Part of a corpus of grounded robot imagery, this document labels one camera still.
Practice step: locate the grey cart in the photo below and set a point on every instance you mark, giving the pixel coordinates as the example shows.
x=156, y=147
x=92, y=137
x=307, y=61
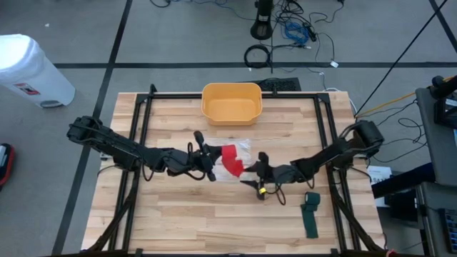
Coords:
x=432, y=142

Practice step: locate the black stand base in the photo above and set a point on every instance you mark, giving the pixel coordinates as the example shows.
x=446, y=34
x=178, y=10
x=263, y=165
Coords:
x=261, y=30

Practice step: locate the black keypad device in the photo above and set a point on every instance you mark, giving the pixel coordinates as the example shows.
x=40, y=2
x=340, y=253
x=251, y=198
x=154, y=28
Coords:
x=450, y=228

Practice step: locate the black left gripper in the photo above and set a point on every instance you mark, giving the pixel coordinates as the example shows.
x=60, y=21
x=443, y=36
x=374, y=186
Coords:
x=200, y=160

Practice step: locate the red elastic bandage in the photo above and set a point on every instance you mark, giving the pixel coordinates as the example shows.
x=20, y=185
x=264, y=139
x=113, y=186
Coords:
x=232, y=160

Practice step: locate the yellow paper tag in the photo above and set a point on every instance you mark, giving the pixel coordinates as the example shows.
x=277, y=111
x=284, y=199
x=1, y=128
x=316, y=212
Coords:
x=262, y=190

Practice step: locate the yellow plastic bin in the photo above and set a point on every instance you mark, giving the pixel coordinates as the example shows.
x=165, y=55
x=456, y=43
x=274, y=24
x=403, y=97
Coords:
x=232, y=107

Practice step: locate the thin black vertical pole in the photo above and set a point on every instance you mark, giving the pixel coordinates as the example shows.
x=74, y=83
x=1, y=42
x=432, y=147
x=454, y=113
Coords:
x=272, y=53

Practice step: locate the black slanted pole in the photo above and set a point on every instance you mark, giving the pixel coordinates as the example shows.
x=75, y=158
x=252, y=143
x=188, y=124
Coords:
x=402, y=57

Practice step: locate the clear plastic zip bag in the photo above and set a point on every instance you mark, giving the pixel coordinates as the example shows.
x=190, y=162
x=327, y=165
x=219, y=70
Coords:
x=244, y=145

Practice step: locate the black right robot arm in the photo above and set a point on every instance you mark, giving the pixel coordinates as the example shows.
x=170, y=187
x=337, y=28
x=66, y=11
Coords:
x=328, y=155

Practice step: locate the red and black object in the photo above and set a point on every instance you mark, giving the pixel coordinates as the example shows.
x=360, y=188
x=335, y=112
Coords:
x=5, y=164

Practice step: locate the white trash can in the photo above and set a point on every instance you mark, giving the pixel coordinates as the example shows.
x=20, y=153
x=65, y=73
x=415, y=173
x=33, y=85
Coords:
x=32, y=71

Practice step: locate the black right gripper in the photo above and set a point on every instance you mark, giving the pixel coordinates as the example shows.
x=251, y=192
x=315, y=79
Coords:
x=276, y=174

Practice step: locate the black equipment box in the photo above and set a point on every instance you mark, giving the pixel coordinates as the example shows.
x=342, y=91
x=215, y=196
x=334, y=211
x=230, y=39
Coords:
x=282, y=85

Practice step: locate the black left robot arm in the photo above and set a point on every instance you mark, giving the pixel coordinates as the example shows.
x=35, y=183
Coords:
x=118, y=148

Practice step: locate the dark green elastic bandage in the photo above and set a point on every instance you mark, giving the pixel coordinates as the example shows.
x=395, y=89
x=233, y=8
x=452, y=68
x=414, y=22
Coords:
x=309, y=221

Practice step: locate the white paper sheet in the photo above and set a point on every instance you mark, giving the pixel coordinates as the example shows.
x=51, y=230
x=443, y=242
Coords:
x=378, y=176

